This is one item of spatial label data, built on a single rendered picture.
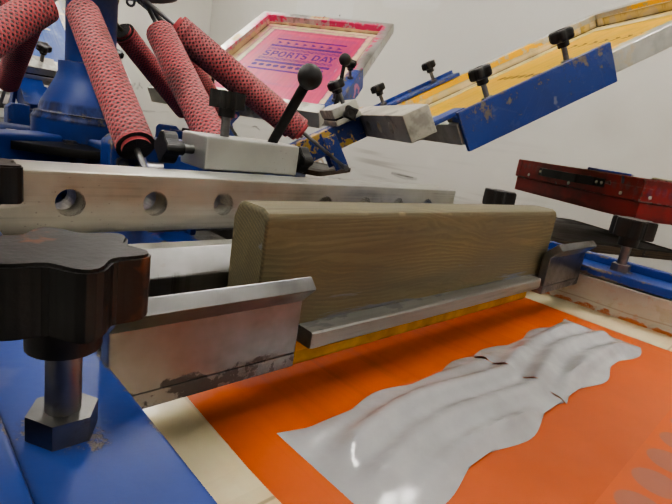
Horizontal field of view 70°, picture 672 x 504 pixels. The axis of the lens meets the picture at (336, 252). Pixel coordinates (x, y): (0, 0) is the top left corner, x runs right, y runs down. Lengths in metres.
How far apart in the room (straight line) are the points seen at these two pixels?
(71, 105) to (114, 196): 0.58
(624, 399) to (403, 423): 0.18
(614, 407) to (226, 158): 0.42
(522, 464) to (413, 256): 0.14
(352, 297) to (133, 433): 0.16
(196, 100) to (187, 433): 0.61
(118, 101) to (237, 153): 0.23
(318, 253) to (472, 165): 2.45
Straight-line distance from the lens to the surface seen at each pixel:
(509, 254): 0.46
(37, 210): 0.43
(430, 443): 0.26
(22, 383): 0.20
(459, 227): 0.37
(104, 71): 0.77
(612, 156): 2.42
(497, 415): 0.31
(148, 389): 0.22
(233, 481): 0.23
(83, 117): 0.99
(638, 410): 0.39
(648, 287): 0.59
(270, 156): 0.57
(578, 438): 0.32
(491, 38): 2.78
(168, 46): 0.89
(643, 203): 1.22
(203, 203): 0.47
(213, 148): 0.53
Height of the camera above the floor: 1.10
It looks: 14 degrees down
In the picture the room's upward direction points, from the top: 9 degrees clockwise
